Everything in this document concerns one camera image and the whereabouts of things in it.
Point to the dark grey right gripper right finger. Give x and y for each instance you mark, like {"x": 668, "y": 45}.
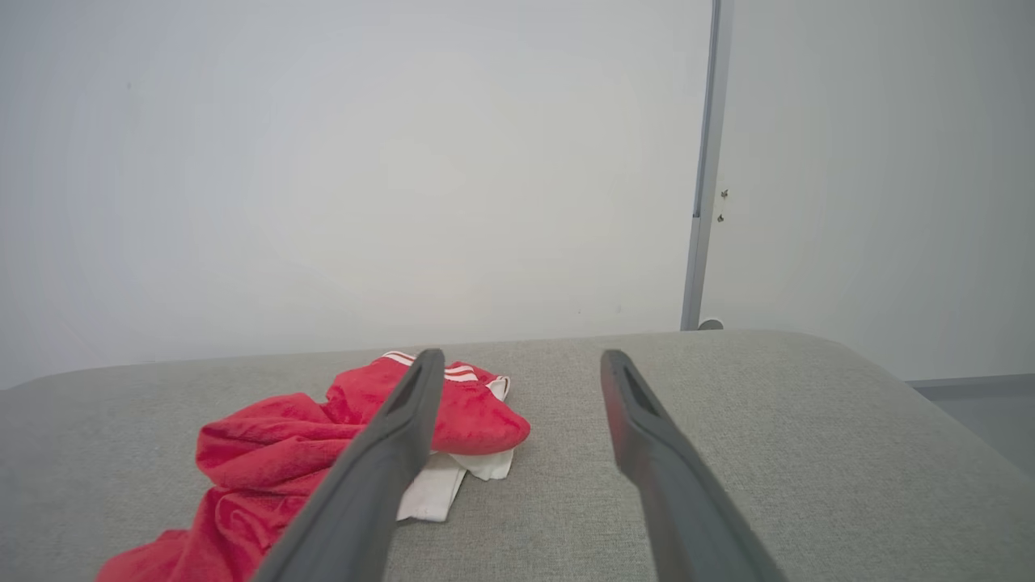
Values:
{"x": 687, "y": 501}

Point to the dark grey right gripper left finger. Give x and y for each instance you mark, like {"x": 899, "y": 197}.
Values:
{"x": 364, "y": 485}

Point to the red and white jersey garment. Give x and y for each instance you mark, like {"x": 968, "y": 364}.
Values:
{"x": 267, "y": 453}

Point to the grey metal door stopper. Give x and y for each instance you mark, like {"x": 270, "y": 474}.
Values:
{"x": 711, "y": 325}

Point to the grey baseboard strip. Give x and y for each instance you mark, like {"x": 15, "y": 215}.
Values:
{"x": 970, "y": 386}

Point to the grey metal bracket bar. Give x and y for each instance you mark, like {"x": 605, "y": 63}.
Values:
{"x": 705, "y": 162}

